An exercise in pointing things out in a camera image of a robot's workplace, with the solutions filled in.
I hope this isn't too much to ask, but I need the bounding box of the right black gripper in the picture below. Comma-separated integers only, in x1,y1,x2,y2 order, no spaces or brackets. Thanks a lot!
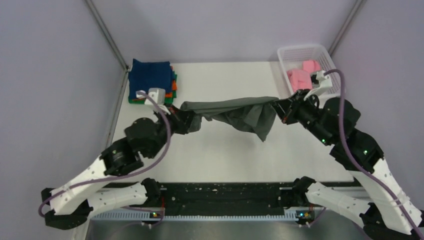
271,88,335,146

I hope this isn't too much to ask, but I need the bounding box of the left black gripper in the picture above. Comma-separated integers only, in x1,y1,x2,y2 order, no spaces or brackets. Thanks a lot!
147,102,198,158

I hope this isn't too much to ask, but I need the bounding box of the dark grey t-shirt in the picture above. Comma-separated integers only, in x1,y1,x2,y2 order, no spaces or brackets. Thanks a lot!
180,96,279,142

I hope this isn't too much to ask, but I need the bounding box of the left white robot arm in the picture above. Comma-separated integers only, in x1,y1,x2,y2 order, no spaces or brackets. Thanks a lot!
41,106,201,230

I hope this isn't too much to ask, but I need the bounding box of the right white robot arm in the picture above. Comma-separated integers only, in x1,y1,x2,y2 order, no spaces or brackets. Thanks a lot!
272,90,424,240

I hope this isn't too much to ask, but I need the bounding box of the folded green t-shirt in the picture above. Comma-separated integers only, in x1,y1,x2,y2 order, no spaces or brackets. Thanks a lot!
128,71,178,105

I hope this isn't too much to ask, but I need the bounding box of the folded orange t-shirt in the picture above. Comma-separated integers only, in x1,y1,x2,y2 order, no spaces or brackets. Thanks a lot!
128,66,178,104

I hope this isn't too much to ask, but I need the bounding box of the pink t-shirt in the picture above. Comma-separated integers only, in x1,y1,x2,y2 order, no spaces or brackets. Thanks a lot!
286,59,322,92

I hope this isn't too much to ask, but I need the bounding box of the folded navy blue t-shirt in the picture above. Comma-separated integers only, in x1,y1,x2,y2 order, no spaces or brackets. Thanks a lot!
128,58,174,100

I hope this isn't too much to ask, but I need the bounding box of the white plastic basket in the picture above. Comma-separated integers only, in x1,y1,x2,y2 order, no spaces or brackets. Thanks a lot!
276,44,336,94

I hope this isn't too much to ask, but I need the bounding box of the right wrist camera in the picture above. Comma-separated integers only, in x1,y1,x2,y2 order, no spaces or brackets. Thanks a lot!
303,70,333,101

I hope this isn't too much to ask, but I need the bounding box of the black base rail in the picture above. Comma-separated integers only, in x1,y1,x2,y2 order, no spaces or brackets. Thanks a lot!
120,181,335,218

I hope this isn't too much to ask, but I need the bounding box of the white slotted cable duct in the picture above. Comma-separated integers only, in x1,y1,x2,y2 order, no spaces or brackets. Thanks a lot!
91,207,312,223

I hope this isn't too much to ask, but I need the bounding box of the right aluminium frame post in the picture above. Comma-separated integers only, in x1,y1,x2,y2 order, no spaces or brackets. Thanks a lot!
327,0,367,57

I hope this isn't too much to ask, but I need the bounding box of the aluminium frame post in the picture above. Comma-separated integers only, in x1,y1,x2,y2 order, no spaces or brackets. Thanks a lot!
327,0,367,57
83,0,130,72

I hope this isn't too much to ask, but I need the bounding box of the left aluminium frame post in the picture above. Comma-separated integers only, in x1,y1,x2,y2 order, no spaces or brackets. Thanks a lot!
83,0,130,72

